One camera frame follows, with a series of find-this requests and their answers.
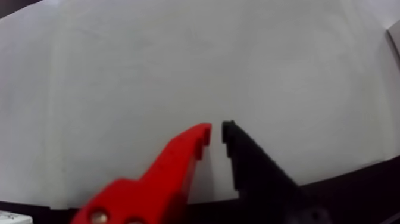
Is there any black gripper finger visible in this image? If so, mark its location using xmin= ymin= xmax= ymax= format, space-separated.
xmin=221 ymin=120 xmax=333 ymax=224

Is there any long white paper sheet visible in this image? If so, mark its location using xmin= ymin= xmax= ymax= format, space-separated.
xmin=0 ymin=0 xmax=400 ymax=210

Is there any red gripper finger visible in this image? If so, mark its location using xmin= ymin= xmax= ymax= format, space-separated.
xmin=70 ymin=122 xmax=213 ymax=224

